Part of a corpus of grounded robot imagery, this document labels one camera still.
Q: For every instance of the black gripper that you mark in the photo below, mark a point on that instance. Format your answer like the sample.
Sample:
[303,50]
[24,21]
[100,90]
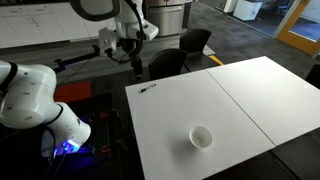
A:
[128,45]

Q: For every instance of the black and silver marker pen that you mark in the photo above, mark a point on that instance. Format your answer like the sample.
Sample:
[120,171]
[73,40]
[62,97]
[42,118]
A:
[147,88]

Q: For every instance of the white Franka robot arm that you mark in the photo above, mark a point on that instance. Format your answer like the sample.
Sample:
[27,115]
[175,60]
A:
[26,93]

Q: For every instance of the black plastic chair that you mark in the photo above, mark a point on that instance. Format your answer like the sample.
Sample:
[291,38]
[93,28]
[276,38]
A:
[195,40]
[166,63]

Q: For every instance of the red clamp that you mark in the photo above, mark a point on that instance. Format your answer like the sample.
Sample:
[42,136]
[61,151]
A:
[106,149]
[104,115]

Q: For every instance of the black robot cart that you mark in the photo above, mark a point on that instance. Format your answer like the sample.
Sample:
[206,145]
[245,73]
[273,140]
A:
[93,106]

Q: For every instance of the stainless steel appliance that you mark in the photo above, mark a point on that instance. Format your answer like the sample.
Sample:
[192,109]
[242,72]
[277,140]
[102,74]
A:
[166,20]

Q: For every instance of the orange floor mat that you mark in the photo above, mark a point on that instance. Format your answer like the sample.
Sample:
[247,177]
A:
[73,91]

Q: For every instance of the white paper cup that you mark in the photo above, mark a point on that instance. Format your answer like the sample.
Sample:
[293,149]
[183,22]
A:
[200,138]

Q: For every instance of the white box appliance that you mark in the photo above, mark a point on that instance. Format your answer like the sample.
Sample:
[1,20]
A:
[246,10]
[230,5]

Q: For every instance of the white cabinet row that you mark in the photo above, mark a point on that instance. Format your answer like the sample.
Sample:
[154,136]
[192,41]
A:
[33,26]

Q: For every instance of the orange door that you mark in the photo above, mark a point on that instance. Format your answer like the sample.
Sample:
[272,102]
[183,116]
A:
[293,38]

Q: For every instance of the black camera boom stand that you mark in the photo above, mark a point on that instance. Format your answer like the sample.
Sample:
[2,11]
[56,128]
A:
[80,58]

